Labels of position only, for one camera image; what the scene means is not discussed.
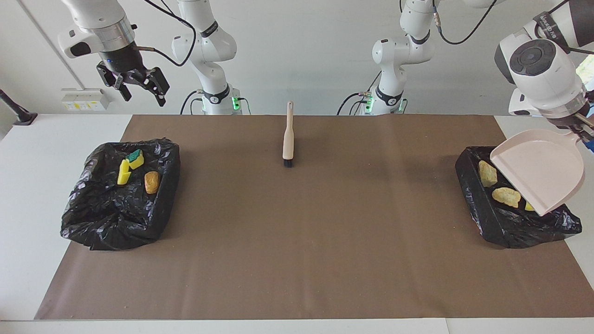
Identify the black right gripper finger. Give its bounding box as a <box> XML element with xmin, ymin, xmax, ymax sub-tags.
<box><xmin>141</xmin><ymin>67</ymin><xmax>170</xmax><ymax>108</ymax></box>
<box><xmin>96</xmin><ymin>62</ymin><xmax>133</xmax><ymax>102</ymax></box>

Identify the beige plastic dustpan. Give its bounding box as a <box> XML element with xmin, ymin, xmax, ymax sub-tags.
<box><xmin>490</xmin><ymin>129</ymin><xmax>585</xmax><ymax>217</ymax></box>

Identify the green and yellow sponge piece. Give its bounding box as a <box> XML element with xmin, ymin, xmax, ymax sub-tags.
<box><xmin>126</xmin><ymin>149</ymin><xmax>145</xmax><ymax>170</ymax></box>

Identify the pale grey-green foam chunk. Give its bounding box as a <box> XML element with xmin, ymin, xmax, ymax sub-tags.
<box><xmin>491</xmin><ymin>187</ymin><xmax>522</xmax><ymax>209</ymax></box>

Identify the pale beige foam chunk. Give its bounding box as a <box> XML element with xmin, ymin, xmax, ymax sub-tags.
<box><xmin>478</xmin><ymin>160</ymin><xmax>498</xmax><ymax>188</ymax></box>

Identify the beige brush with black bristles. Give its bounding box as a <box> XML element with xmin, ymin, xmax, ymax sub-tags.
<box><xmin>283</xmin><ymin>101</ymin><xmax>295</xmax><ymax>168</ymax></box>

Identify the bin lined with black bag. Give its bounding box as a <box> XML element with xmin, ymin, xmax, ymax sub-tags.
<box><xmin>455</xmin><ymin>146</ymin><xmax>582</xmax><ymax>249</ymax></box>
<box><xmin>60</xmin><ymin>138</ymin><xmax>181</xmax><ymax>251</ymax></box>

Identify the window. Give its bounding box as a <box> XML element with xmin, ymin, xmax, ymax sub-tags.
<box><xmin>575</xmin><ymin>56</ymin><xmax>594</xmax><ymax>91</ymax></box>

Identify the brown paper table mat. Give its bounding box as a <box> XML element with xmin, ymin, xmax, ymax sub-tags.
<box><xmin>35</xmin><ymin>115</ymin><xmax>594</xmax><ymax>321</ymax></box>

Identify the black cable along right arm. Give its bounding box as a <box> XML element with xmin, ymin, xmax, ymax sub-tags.
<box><xmin>135</xmin><ymin>0</ymin><xmax>196</xmax><ymax>67</ymax></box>

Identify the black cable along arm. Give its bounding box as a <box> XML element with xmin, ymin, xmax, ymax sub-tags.
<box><xmin>135</xmin><ymin>0</ymin><xmax>196</xmax><ymax>67</ymax></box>
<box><xmin>432</xmin><ymin>0</ymin><xmax>594</xmax><ymax>49</ymax></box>

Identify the black cable at right arm base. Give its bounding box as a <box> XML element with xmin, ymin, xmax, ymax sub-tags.
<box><xmin>180</xmin><ymin>90</ymin><xmax>201</xmax><ymax>115</ymax></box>

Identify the black cable at arm base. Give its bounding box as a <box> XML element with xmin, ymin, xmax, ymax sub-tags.
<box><xmin>180</xmin><ymin>90</ymin><xmax>201</xmax><ymax>115</ymax></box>
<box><xmin>336</xmin><ymin>92</ymin><xmax>372</xmax><ymax>116</ymax></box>

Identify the white wall socket box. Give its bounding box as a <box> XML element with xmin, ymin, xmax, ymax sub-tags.
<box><xmin>61</xmin><ymin>88</ymin><xmax>111</xmax><ymax>112</ymax></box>

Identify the white wall conduit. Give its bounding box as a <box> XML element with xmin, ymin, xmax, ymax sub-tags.
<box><xmin>18</xmin><ymin>0</ymin><xmax>85</xmax><ymax>91</ymax></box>

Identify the black camera stand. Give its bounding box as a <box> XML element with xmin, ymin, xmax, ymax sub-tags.
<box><xmin>0</xmin><ymin>89</ymin><xmax>38</xmax><ymax>126</ymax></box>

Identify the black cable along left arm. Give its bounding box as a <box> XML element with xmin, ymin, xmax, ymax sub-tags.
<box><xmin>432</xmin><ymin>0</ymin><xmax>594</xmax><ymax>49</ymax></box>

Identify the black cable at left arm base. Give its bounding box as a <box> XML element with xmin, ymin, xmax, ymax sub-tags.
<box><xmin>336</xmin><ymin>92</ymin><xmax>372</xmax><ymax>116</ymax></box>

